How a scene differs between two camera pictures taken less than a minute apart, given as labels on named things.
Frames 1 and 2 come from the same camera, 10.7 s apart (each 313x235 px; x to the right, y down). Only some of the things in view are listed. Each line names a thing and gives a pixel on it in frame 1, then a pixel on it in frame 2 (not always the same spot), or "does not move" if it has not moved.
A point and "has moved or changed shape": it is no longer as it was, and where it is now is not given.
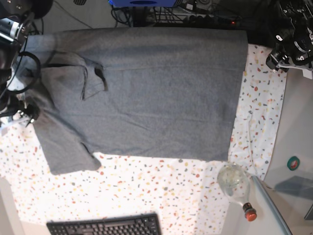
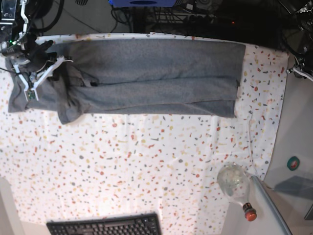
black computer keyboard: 142,224 does not move
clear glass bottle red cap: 234,180 does not move
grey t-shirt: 171,93 has moved or changed shape
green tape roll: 293,163 does not move
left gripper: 29,111 to 34,57
